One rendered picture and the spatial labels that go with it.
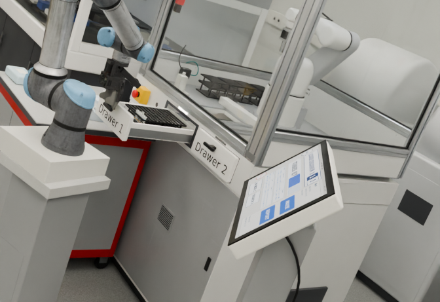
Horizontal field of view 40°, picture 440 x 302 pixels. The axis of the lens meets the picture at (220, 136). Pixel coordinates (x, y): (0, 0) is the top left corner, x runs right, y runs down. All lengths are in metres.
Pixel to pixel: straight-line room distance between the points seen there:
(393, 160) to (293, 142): 0.68
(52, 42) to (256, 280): 1.03
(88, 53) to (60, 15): 1.25
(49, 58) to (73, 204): 0.52
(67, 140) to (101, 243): 1.01
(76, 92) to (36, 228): 0.49
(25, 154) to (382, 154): 1.56
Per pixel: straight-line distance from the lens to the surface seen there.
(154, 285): 2.87
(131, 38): 2.22
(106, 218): 2.99
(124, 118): 2.49
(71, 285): 3.01
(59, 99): 2.14
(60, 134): 2.14
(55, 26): 2.13
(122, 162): 2.86
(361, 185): 2.85
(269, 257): 1.81
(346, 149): 2.65
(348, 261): 3.11
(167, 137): 2.60
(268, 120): 2.31
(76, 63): 3.35
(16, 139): 2.18
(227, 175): 2.43
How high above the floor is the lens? 1.65
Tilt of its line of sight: 16 degrees down
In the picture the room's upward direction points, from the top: 20 degrees clockwise
